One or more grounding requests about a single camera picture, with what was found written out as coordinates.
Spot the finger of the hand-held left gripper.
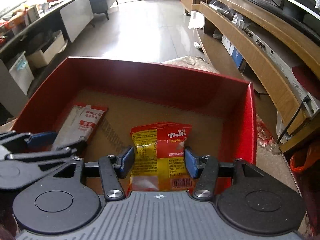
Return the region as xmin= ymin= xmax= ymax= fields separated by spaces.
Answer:
xmin=6 ymin=141 xmax=87 ymax=164
xmin=0 ymin=131 xmax=58 ymax=153

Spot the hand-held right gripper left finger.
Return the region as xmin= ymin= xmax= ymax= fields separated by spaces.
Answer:
xmin=54 ymin=145 xmax=135 ymax=202

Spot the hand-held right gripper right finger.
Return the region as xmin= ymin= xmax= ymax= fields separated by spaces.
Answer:
xmin=184 ymin=147 xmax=264 ymax=201

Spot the white red snack packet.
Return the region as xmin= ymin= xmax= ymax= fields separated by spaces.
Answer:
xmin=52 ymin=102 xmax=108 ymax=152

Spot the red yellow gummy packet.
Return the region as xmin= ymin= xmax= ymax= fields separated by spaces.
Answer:
xmin=129 ymin=122 xmax=195 ymax=193

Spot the red cardboard box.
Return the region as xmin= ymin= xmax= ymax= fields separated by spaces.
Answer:
xmin=11 ymin=56 xmax=258 ymax=197

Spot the white container with cyan label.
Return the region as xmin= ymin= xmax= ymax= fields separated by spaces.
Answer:
xmin=6 ymin=51 xmax=35 ymax=96

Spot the white storage bin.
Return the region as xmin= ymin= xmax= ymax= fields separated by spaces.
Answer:
xmin=26 ymin=30 xmax=68 ymax=68

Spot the orange plastic bag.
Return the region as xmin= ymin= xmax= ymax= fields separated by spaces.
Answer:
xmin=289 ymin=141 xmax=320 ymax=232

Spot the blue white box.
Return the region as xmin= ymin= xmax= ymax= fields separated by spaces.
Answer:
xmin=221 ymin=33 xmax=245 ymax=70

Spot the black white coffee table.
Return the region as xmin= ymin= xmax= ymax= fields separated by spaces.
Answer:
xmin=0 ymin=0 xmax=95 ymax=122

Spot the wooden television stand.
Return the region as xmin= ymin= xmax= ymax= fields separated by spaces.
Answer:
xmin=180 ymin=0 xmax=320 ymax=153

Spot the silver media player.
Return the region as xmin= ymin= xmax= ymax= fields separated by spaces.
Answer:
xmin=244 ymin=26 xmax=316 ymax=118

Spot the white plastic bag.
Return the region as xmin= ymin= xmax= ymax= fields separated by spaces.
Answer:
xmin=187 ymin=11 xmax=206 ymax=30

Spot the red round paddle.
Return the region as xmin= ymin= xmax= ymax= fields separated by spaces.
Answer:
xmin=291 ymin=65 xmax=320 ymax=95

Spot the black cable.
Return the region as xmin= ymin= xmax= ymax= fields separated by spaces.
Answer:
xmin=277 ymin=97 xmax=311 ymax=143

